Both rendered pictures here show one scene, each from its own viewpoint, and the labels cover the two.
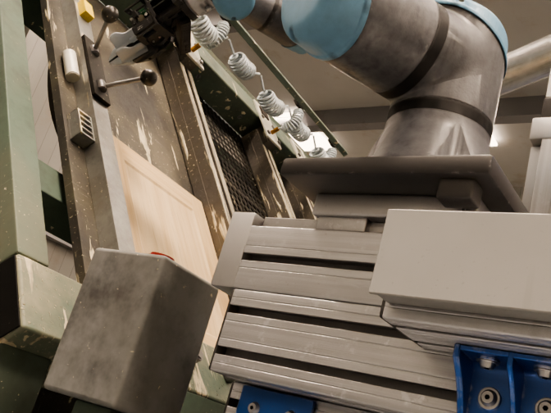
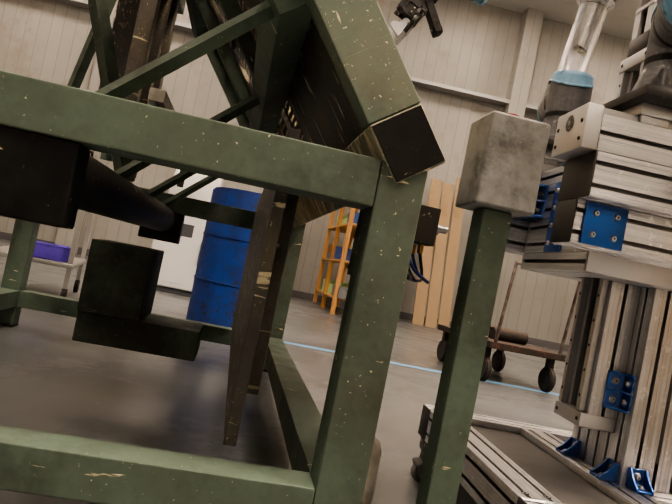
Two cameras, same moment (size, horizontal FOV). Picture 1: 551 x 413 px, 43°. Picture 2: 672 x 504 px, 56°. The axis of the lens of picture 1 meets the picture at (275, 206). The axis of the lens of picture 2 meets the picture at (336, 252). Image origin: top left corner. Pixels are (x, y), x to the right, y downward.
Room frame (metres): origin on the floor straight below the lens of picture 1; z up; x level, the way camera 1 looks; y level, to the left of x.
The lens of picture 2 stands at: (0.19, 1.19, 0.57)
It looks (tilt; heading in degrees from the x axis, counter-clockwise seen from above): 2 degrees up; 316
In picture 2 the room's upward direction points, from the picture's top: 12 degrees clockwise
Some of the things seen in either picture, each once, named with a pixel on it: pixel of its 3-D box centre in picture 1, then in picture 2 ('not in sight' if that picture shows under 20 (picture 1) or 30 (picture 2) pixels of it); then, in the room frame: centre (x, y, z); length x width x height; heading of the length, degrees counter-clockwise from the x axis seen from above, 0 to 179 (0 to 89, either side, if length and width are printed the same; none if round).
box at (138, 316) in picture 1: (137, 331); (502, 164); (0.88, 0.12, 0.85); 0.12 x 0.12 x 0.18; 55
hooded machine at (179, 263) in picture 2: not in sight; (188, 230); (6.40, -2.52, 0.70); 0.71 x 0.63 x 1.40; 139
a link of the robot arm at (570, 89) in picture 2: not in sight; (569, 94); (1.08, -0.47, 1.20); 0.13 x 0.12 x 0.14; 128
